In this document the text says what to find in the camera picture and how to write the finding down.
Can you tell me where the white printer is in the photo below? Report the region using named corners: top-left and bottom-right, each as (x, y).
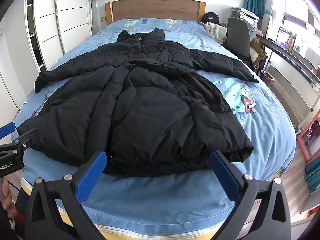
top-left (231, 7), bottom-right (260, 27)

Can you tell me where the black puffer coat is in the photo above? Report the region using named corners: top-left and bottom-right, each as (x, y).
top-left (16, 27), bottom-right (259, 177)

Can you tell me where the grey chair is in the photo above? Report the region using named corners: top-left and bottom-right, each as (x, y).
top-left (226, 17), bottom-right (257, 58)

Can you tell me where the white wardrobe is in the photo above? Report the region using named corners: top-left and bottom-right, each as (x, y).
top-left (24, 0), bottom-right (93, 73)

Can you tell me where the stack of teal boxes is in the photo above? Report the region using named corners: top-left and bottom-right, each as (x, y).
top-left (304, 161), bottom-right (320, 193)

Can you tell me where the wooden headboard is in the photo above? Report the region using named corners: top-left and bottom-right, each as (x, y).
top-left (105, 0), bottom-right (206, 27)

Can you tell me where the white desk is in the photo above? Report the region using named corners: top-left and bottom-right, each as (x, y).
top-left (259, 36), bottom-right (320, 130)

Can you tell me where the blue printed duvet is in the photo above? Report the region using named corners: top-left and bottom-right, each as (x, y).
top-left (15, 17), bottom-right (297, 233)

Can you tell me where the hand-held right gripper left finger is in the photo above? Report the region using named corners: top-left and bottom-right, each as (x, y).
top-left (25, 150), bottom-right (108, 240)

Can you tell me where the black backpack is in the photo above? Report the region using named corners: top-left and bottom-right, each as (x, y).
top-left (204, 12), bottom-right (220, 27)

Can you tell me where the mustard garment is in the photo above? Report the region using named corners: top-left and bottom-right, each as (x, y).
top-left (250, 39), bottom-right (267, 68)

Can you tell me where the beige cloth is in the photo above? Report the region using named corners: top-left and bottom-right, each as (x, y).
top-left (204, 22), bottom-right (229, 47)

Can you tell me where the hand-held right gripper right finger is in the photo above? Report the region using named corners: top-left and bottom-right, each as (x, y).
top-left (209, 150), bottom-right (292, 240)

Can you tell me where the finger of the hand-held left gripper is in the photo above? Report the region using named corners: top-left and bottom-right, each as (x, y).
top-left (0, 122), bottom-right (16, 139)
top-left (0, 128), bottom-right (39, 156)

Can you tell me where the pink frame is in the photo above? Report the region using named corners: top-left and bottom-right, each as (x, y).
top-left (296, 112), bottom-right (320, 163)

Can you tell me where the person's left hand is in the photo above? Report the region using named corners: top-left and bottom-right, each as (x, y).
top-left (0, 180), bottom-right (16, 227)

